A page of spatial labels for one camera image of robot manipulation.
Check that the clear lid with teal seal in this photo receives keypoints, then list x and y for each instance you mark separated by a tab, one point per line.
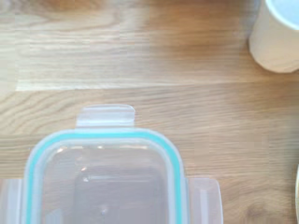
107	137

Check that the square glass food container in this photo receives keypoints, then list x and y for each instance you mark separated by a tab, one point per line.
116	198

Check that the white mug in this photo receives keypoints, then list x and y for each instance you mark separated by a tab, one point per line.
271	46

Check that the white round plate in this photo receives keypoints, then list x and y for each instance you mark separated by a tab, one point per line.
297	186

